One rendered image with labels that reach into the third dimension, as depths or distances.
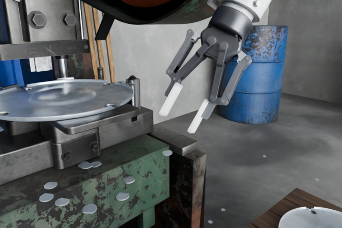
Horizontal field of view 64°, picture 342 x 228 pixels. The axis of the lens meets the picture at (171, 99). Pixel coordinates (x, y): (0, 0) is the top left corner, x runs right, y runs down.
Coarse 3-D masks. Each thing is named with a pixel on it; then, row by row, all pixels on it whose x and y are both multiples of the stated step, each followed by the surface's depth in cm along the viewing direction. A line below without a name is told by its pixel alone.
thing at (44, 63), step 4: (48, 56) 64; (28, 60) 62; (32, 60) 62; (36, 60) 62; (40, 60) 62; (44, 60) 63; (48, 60) 64; (28, 64) 62; (32, 64) 62; (36, 64) 62; (40, 64) 63; (44, 64) 63; (48, 64) 64; (28, 68) 63; (32, 68) 62; (36, 68) 62; (40, 68) 63; (44, 68) 63; (48, 68) 64
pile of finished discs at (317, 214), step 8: (296, 208) 86; (304, 208) 87; (312, 208) 87; (320, 208) 87; (288, 216) 84; (296, 216) 84; (304, 216) 84; (312, 216) 84; (320, 216) 84; (328, 216) 84; (336, 216) 84; (280, 224) 80; (288, 224) 80; (296, 224) 80; (304, 224) 80; (312, 224) 80; (320, 224) 80; (328, 224) 80; (336, 224) 80
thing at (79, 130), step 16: (112, 112) 48; (128, 112) 48; (48, 128) 53; (64, 128) 42; (80, 128) 42; (96, 128) 58; (64, 144) 54; (80, 144) 56; (96, 144) 58; (64, 160) 54; (80, 160) 57
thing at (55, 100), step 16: (64, 80) 70; (80, 80) 71; (96, 80) 71; (0, 96) 57; (16, 96) 57; (32, 96) 55; (48, 96) 55; (64, 96) 55; (80, 96) 55; (96, 96) 57; (112, 96) 57; (128, 96) 57; (0, 112) 48; (16, 112) 47; (32, 112) 47; (48, 112) 47; (64, 112) 47; (80, 112) 47; (96, 112) 47
